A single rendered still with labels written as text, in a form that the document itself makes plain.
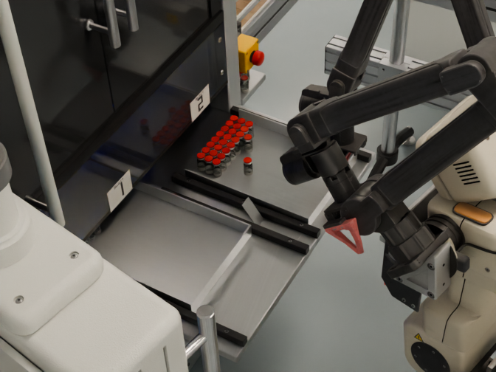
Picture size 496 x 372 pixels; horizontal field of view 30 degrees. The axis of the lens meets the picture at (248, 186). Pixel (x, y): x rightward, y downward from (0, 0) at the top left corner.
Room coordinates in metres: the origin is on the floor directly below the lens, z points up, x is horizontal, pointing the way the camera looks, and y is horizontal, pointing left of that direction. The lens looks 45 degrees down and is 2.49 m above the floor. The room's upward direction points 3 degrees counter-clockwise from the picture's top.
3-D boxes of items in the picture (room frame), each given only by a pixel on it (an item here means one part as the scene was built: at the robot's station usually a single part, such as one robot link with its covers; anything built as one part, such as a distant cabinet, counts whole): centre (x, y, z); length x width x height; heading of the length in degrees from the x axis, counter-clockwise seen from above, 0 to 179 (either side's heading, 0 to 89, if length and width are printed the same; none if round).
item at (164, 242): (1.41, 0.21, 0.90); 0.34 x 0.26 x 0.04; 58
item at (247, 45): (1.97, 0.00, 1.00); 0.08 x 0.07 x 0.07; 58
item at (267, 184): (1.64, -0.06, 0.90); 0.34 x 0.26 x 0.04; 58
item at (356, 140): (1.62, -0.23, 1.02); 0.10 x 0.07 x 0.07; 57
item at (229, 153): (1.70, 0.03, 0.90); 0.18 x 0.02 x 0.05; 148
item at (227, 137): (1.71, 0.05, 0.90); 0.18 x 0.02 x 0.05; 148
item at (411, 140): (2.48, -0.52, 0.07); 0.50 x 0.08 x 0.14; 148
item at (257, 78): (2.01, 0.03, 0.87); 0.14 x 0.13 x 0.02; 58
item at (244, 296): (1.52, 0.06, 0.87); 0.70 x 0.48 x 0.02; 148
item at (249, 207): (1.45, -0.05, 0.91); 0.14 x 0.03 x 0.06; 58
